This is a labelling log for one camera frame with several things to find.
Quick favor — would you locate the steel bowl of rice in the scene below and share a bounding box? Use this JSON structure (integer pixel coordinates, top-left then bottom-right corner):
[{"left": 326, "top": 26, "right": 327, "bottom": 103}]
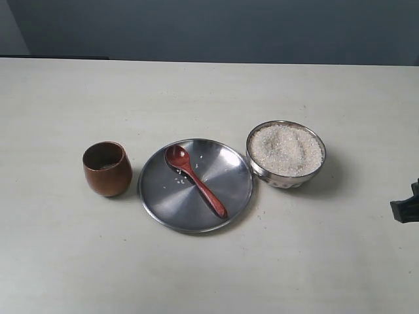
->
[{"left": 246, "top": 120, "right": 327, "bottom": 189}]

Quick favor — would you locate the brown wooden cup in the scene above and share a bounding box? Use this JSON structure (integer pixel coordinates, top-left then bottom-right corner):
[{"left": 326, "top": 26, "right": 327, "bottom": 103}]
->
[{"left": 82, "top": 141, "right": 133, "bottom": 197}]

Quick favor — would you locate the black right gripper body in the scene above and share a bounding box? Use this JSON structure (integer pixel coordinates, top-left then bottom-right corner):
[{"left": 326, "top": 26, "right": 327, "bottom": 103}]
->
[{"left": 411, "top": 179, "right": 419, "bottom": 196}]

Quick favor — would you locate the brown wooden spoon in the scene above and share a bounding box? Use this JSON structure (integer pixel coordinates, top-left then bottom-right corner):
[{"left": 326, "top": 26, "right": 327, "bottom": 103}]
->
[{"left": 165, "top": 145, "right": 228, "bottom": 218}]

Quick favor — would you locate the round steel plate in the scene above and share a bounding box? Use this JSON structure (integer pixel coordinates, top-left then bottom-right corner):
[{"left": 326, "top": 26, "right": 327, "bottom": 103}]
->
[{"left": 137, "top": 139, "right": 255, "bottom": 234}]

